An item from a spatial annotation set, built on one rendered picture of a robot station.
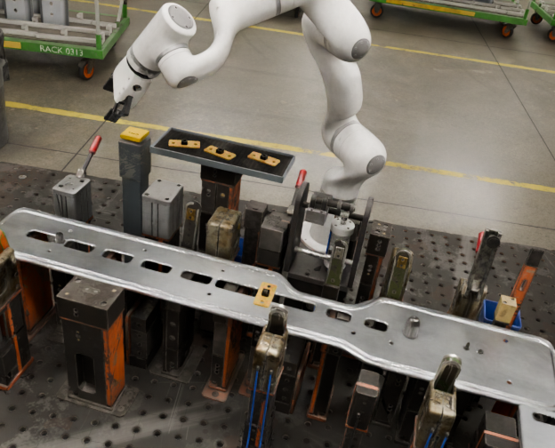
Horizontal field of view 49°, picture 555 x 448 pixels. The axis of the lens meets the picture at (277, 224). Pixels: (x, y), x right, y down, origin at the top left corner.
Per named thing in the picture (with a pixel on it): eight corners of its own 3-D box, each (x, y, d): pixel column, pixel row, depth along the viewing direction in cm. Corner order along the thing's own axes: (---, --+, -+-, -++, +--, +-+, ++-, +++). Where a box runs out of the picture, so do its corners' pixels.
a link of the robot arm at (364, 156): (343, 179, 199) (362, 114, 185) (377, 212, 187) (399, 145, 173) (313, 184, 193) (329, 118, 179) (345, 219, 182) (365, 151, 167)
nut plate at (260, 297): (268, 308, 138) (269, 304, 138) (252, 304, 139) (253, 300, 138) (277, 286, 145) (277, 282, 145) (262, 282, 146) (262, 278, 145)
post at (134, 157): (120, 268, 191) (116, 141, 167) (131, 254, 197) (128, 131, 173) (142, 273, 190) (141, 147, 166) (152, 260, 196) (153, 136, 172)
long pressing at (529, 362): (-37, 253, 144) (-38, 248, 143) (20, 206, 162) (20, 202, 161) (567, 420, 123) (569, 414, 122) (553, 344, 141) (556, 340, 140)
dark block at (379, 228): (340, 356, 170) (369, 233, 147) (344, 339, 176) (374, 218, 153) (357, 360, 170) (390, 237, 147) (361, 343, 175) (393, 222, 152)
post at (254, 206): (232, 324, 176) (244, 207, 154) (237, 312, 180) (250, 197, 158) (249, 328, 175) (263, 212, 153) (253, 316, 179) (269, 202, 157)
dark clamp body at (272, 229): (237, 340, 171) (249, 228, 150) (251, 311, 182) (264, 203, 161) (274, 351, 169) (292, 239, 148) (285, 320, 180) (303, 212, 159)
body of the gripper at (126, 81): (160, 84, 136) (136, 112, 143) (157, 51, 141) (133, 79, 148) (130, 73, 132) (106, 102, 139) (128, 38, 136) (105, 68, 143)
